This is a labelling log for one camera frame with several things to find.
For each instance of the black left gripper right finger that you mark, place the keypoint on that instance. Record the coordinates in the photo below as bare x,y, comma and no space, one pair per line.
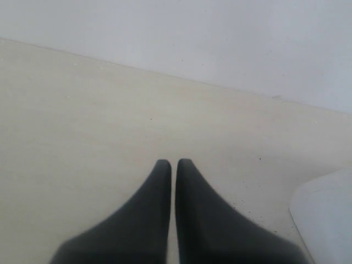
209,230

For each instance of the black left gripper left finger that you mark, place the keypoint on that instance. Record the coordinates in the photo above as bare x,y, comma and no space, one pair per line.
136,233

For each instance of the white mannequin head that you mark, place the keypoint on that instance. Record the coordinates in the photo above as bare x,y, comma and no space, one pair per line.
321,211

